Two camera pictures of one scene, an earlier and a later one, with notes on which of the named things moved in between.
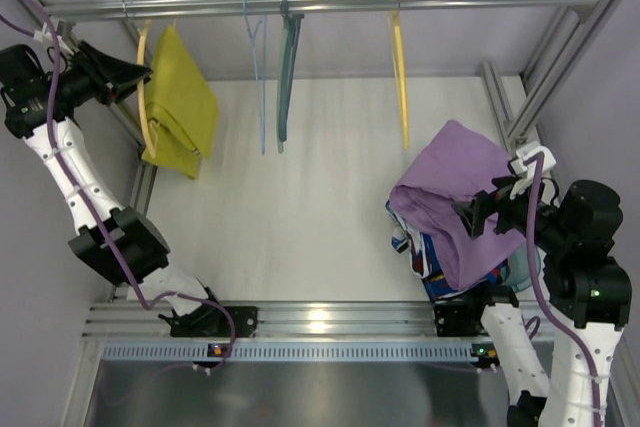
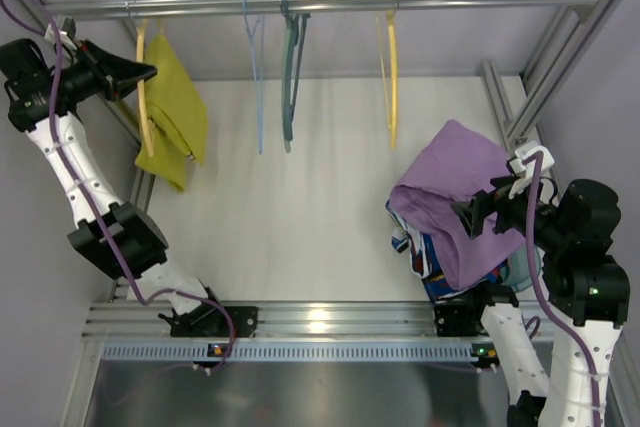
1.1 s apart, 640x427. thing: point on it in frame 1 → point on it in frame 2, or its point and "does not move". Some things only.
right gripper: [482, 213] does not move
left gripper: [89, 71] does not move
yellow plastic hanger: [395, 30] → [391, 99]
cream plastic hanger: [149, 135] does not move
